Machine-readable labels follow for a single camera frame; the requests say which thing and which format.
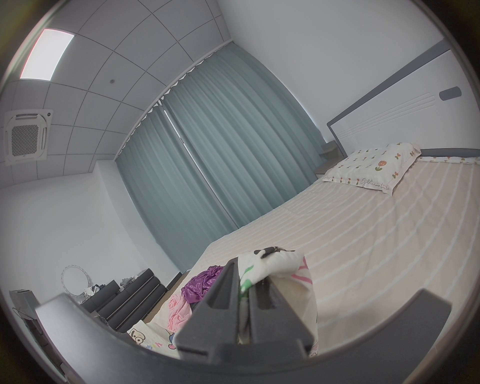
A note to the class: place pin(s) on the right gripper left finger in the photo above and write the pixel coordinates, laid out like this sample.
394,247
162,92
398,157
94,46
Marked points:
217,315

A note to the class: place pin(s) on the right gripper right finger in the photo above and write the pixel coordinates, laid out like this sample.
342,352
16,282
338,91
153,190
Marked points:
275,318

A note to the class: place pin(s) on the white printed pyjama top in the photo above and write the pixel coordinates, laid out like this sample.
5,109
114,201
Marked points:
288,270

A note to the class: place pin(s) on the bed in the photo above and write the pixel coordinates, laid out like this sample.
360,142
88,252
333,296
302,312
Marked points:
367,240

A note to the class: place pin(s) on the purple satin garment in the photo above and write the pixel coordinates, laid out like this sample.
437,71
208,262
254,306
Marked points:
200,285

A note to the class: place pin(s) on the pink garment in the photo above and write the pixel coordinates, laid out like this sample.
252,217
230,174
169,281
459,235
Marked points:
176,311

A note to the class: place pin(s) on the round white mirror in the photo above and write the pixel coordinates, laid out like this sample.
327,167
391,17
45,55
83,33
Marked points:
75,279

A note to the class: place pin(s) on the grey bedside table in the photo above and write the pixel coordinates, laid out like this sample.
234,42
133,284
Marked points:
330,157

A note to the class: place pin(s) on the white printed pillow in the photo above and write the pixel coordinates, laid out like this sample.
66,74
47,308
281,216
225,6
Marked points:
375,167

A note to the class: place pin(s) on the ceiling air conditioner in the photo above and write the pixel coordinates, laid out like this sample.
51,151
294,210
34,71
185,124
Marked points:
28,137

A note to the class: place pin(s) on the ceiling light panel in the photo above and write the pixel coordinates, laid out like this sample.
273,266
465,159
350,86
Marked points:
47,54

